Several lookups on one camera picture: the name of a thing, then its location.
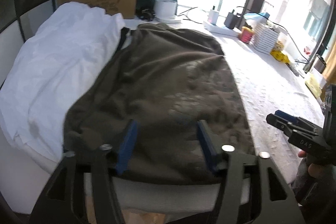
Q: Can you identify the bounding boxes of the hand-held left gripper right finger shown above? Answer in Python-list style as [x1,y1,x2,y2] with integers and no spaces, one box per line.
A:
[197,120,306,224]

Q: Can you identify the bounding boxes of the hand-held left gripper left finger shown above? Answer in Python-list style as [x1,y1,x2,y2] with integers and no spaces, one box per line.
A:
[29,120,139,224]

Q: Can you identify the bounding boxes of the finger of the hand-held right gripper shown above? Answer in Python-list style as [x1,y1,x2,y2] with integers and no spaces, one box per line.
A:
[274,110,315,132]
[266,114,328,153]

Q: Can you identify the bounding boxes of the grey t-shirt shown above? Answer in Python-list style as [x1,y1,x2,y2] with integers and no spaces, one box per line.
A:
[63,22,256,185]

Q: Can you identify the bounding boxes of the white folded clothes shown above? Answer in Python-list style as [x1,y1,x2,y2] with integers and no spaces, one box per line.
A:
[0,2,126,164]

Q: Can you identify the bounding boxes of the person's right hand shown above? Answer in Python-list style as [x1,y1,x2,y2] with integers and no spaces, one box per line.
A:
[298,150,327,178]

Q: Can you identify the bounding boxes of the yellow tissue pack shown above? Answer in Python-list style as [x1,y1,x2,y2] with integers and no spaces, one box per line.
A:
[304,72,326,98]

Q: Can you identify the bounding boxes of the grey flat box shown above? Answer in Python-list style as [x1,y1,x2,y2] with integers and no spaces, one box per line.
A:
[287,63,300,76]

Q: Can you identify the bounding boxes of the yellow curtain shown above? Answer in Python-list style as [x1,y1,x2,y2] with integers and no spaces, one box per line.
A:
[322,38,336,83]

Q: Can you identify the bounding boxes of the steel thermos mug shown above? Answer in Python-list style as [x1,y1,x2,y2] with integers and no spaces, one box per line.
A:
[312,54,327,73]

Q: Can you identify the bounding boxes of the yellow snack bag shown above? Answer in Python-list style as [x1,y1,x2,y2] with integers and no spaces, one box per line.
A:
[270,47,289,63]

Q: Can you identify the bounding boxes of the clear snack jar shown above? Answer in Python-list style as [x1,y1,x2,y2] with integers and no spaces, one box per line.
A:
[276,32,288,50]

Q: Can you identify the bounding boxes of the white perforated basket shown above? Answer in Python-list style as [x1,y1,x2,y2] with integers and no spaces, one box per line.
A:
[253,23,279,55]

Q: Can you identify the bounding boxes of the red can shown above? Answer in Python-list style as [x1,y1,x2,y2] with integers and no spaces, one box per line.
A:
[241,26,255,43]

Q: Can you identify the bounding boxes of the blue face mask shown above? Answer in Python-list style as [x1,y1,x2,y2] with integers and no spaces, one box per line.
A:
[243,12,271,28]

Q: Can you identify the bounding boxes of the hanging grey cloth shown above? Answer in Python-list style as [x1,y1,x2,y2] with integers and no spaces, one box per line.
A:
[306,0,328,30]

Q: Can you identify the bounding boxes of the white power strip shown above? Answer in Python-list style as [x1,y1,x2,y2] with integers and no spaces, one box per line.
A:
[203,21,242,37]

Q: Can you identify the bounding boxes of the black charger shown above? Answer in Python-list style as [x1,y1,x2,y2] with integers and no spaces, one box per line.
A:
[224,11,240,30]

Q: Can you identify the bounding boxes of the white charger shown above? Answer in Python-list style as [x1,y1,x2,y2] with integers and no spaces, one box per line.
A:
[209,5,219,25]

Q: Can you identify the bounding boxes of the cardboard box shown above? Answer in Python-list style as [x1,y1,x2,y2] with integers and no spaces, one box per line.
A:
[56,0,141,20]

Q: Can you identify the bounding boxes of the long black cable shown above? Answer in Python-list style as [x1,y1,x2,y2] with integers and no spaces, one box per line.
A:
[235,6,310,64]

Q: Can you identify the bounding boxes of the black strap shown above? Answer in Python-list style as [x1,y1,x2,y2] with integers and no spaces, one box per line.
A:
[115,27,132,51]

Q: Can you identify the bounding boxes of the black cable bundle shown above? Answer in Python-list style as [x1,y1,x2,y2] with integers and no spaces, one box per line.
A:
[136,8,155,22]

